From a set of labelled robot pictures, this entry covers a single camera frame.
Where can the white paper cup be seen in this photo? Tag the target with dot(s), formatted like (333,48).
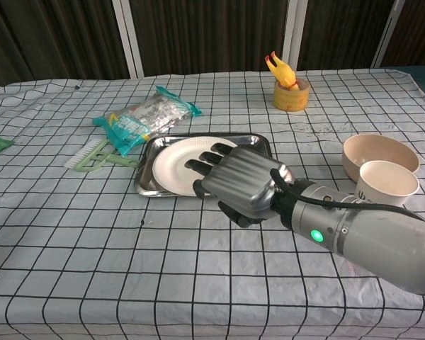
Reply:
(389,180)

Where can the yellow tape roll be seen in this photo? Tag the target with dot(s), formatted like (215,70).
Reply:
(290,101)

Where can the white paper plate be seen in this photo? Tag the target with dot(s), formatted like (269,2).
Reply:
(173,166)

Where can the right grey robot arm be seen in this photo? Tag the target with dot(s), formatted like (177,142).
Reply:
(382,244)

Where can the white partition frame post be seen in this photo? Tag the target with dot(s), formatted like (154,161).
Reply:
(387,32)
(127,35)
(295,32)

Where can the beige bowl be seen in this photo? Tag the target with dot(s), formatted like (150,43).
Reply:
(375,148)

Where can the white black checked tablecloth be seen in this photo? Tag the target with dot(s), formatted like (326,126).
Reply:
(127,265)

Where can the teal clear snack bag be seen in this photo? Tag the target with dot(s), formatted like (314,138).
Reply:
(141,120)

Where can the green brush white bristles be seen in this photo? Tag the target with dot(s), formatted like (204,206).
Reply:
(92,159)

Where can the yellow rubber chicken toy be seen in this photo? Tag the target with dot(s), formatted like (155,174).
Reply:
(283,72)

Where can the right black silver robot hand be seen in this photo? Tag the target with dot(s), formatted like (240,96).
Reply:
(244,180)

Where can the rectangular metal tray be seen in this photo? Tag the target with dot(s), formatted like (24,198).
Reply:
(145,177)

